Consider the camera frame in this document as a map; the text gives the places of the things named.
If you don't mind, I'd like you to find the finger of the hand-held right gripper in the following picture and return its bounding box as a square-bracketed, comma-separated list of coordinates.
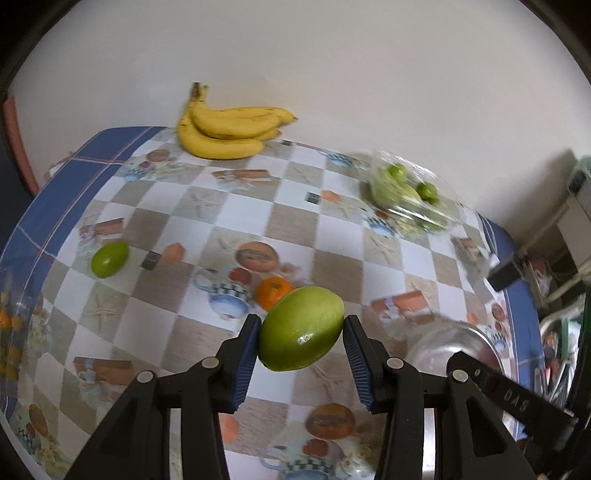
[488, 257, 526, 292]
[445, 350, 580, 452]

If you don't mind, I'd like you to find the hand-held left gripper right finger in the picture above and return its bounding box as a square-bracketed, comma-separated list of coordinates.
[343, 315, 539, 480]

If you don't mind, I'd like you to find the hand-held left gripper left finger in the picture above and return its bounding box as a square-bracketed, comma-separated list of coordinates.
[67, 314, 262, 480]

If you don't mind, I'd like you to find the large green mango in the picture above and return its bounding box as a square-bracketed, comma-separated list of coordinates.
[257, 285, 345, 372]

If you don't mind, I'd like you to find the metal bowl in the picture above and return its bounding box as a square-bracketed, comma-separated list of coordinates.
[405, 322, 529, 480]

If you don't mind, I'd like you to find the pile of small green fruits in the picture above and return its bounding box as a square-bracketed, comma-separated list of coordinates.
[373, 163, 451, 232]

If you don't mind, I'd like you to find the pile of small orange fruits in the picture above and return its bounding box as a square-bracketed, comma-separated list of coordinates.
[0, 295, 24, 379]

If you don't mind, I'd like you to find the tangerine with pale stem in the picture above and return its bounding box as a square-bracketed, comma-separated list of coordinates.
[255, 276, 296, 312]

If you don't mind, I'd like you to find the white box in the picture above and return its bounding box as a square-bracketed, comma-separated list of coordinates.
[555, 182, 591, 280]

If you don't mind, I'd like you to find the clear plastic clamshell box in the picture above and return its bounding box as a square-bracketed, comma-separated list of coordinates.
[362, 150, 465, 238]

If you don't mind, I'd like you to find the checkered printed tablecloth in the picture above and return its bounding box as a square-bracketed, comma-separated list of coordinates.
[0, 126, 543, 480]

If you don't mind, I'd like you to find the small green mango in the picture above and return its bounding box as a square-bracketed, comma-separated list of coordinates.
[90, 242, 130, 280]

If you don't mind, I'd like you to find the yellow banana bunch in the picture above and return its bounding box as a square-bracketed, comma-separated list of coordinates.
[177, 82, 299, 161]

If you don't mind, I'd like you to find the clear plastic fruit bag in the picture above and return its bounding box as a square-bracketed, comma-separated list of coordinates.
[0, 270, 44, 398]

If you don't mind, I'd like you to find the red chair back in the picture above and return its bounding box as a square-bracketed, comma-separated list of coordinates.
[2, 98, 40, 195]

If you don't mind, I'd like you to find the white cable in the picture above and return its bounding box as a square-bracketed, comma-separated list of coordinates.
[536, 270, 591, 310]

